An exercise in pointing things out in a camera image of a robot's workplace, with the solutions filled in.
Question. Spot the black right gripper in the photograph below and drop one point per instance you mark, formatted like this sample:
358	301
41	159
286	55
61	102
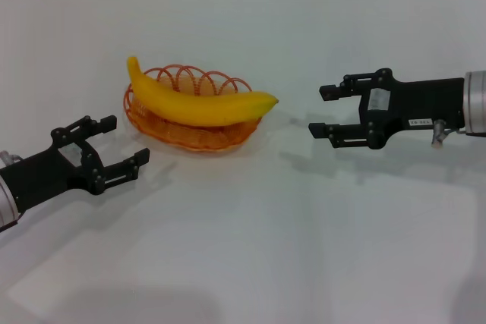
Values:
417	106

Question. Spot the yellow banana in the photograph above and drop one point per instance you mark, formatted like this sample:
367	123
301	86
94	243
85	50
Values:
197	107

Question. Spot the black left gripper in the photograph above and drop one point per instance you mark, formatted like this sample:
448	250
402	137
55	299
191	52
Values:
41	176

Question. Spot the orange woven plastic basket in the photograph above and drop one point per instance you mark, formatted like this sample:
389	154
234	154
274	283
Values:
197	138

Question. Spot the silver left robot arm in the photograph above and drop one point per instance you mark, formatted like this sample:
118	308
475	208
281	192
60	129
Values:
7	206

